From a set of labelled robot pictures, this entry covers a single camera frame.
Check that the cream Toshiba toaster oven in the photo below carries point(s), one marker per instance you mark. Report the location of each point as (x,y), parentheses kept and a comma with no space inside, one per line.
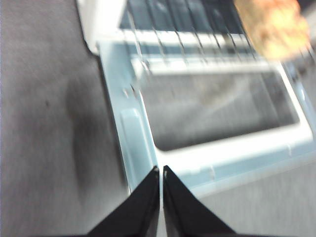
(98,22)

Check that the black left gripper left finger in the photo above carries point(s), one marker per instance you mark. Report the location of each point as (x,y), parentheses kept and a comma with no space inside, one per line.
(133,212)

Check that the golden bread loaf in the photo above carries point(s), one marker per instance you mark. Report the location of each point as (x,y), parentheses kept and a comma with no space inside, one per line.
(271,27)

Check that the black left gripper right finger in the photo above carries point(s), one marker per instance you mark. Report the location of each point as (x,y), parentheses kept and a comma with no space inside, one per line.
(187,212)

